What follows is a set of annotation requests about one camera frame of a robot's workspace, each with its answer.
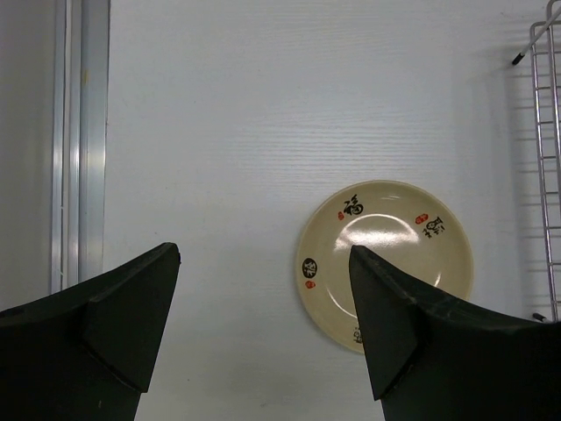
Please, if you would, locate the aluminium table frame rail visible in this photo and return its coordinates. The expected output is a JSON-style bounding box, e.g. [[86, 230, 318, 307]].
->
[[49, 0, 111, 294]]

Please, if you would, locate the chrome wire dish rack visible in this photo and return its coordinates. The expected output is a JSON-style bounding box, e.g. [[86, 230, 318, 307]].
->
[[512, 1, 560, 323]]

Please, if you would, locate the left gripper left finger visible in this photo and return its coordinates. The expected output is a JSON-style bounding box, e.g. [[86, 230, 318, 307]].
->
[[1, 242, 181, 420]]

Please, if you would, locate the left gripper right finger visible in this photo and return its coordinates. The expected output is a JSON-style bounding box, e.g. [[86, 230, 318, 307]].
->
[[349, 246, 560, 420]]

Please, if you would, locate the beige printed plate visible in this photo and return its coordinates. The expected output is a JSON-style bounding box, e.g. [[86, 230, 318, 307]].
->
[[294, 180, 474, 353]]

